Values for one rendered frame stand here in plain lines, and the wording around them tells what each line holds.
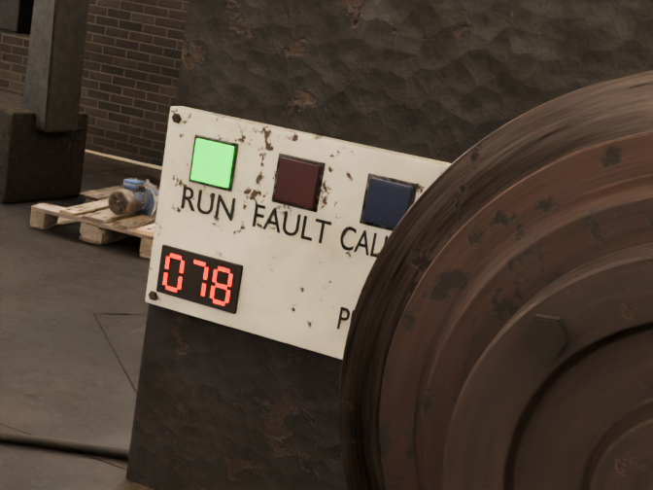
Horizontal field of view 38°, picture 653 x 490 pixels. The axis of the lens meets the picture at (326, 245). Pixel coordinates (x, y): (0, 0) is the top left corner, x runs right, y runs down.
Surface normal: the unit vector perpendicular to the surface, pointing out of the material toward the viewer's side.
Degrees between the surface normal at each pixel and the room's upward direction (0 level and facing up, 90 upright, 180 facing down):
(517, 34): 90
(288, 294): 90
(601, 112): 90
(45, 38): 90
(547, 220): 50
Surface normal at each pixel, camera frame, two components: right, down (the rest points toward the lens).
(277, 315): -0.36, 0.15
